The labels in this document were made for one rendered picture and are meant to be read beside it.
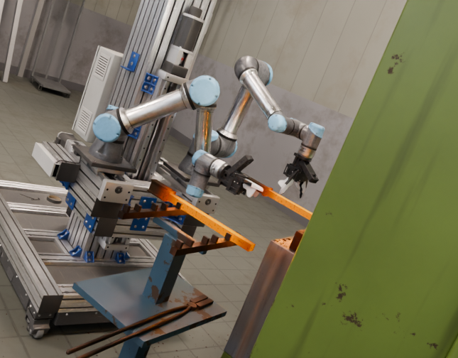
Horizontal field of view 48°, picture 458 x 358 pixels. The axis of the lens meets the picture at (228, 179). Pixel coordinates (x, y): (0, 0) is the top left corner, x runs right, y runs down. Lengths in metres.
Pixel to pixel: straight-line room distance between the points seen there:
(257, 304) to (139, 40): 1.40
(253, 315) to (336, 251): 0.56
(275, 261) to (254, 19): 5.69
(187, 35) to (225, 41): 5.09
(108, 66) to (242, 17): 4.87
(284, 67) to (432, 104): 5.29
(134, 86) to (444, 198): 1.64
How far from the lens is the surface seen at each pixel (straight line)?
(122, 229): 2.48
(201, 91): 2.05
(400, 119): 1.31
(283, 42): 6.66
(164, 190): 1.73
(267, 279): 1.77
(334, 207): 1.35
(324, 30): 6.28
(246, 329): 1.85
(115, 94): 2.65
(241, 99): 2.60
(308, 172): 2.32
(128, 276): 1.71
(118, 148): 2.30
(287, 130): 2.31
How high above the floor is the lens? 1.42
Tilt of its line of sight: 13 degrees down
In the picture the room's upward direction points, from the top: 22 degrees clockwise
